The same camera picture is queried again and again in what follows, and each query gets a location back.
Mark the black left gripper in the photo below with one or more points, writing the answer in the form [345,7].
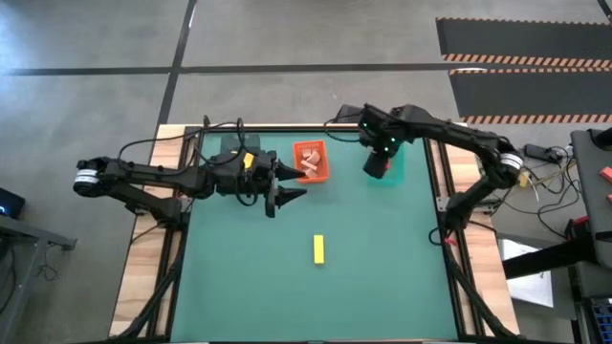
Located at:
[229,179]

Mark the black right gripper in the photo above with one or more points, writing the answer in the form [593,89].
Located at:
[378,165]

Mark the long red block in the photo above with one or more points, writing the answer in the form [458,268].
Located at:
[387,165]

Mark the natural wooden arch block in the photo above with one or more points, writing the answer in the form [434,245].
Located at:
[310,168]

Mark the natural wooden cube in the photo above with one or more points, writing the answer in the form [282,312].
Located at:
[316,157]
[306,153]

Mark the short yellow block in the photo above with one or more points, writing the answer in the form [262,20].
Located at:
[248,160]

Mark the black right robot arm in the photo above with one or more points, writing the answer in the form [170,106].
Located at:
[444,131]

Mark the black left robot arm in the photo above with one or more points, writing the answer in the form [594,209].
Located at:
[143,172]

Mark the orange perforated plastic basket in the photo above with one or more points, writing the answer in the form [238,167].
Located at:
[325,162]

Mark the grey translucent plastic bin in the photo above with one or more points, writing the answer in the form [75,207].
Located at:
[229,141]

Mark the long yellow block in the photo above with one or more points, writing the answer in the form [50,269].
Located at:
[319,249]

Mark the black power strip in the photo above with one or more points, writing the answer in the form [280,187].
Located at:
[540,153]

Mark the black hazard striped floor mat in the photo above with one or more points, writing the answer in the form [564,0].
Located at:
[535,93]
[526,38]

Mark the white paper sheet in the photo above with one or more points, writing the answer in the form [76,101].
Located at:
[531,282]

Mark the grey side desk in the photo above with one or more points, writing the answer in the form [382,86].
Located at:
[593,191]

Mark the grey metal side table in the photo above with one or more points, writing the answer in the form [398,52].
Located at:
[28,234]

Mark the black box blue light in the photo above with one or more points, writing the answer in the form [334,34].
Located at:
[9,203]

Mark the black aluminium rig frame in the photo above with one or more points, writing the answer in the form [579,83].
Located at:
[167,286]

